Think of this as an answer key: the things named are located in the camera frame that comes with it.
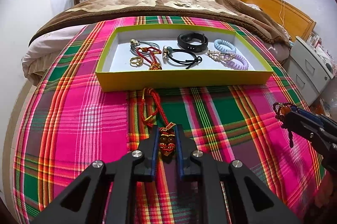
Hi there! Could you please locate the dark amber bead bracelet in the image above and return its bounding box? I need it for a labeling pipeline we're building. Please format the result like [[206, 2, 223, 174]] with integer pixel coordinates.
[[272, 101, 298, 148]]

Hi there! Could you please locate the red cord owl pendant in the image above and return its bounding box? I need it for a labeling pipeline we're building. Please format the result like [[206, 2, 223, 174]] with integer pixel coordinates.
[[140, 87, 176, 160]]

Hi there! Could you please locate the purple spiral hair tie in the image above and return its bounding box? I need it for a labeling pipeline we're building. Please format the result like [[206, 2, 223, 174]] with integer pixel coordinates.
[[224, 53, 249, 71]]

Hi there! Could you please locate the beaded hair clip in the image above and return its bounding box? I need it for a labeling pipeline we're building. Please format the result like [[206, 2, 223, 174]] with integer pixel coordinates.
[[207, 50, 235, 62]]

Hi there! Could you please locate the blue spiral hair tie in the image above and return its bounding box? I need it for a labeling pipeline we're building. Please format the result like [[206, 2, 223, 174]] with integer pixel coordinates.
[[214, 39, 237, 55]]

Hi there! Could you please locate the gold ring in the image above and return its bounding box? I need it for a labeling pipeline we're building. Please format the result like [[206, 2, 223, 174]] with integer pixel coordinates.
[[130, 56, 145, 68]]

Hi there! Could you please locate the black hair tie green bead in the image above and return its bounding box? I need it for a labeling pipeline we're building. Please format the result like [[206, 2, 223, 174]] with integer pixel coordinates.
[[162, 46, 202, 69]]

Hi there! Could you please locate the red cord knot bracelet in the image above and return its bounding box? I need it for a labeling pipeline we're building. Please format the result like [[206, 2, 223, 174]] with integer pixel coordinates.
[[135, 45, 163, 71]]

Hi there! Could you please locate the black fitness band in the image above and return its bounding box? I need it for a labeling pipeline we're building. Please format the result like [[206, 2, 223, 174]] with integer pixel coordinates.
[[177, 32, 209, 53]]

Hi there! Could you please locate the grey hair tie pearl flower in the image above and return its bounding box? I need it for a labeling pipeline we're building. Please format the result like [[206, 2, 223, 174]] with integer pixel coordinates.
[[130, 39, 159, 55]]

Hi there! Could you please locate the grey bedside cabinet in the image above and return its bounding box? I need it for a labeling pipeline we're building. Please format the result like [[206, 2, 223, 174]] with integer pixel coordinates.
[[283, 36, 334, 105]]

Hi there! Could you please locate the pink plaid cloth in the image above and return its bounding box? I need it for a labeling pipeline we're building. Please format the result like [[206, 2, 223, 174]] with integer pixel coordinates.
[[13, 16, 325, 223]]

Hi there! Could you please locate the orange wooden headboard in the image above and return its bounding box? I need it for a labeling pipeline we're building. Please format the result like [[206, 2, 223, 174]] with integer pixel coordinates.
[[241, 0, 316, 41]]

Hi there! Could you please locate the green shallow cardboard box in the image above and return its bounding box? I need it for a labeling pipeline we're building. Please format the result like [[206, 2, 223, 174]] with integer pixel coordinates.
[[96, 24, 273, 92]]

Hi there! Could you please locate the brown fleece blanket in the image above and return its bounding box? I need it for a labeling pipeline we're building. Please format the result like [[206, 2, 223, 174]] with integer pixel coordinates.
[[31, 0, 290, 46]]

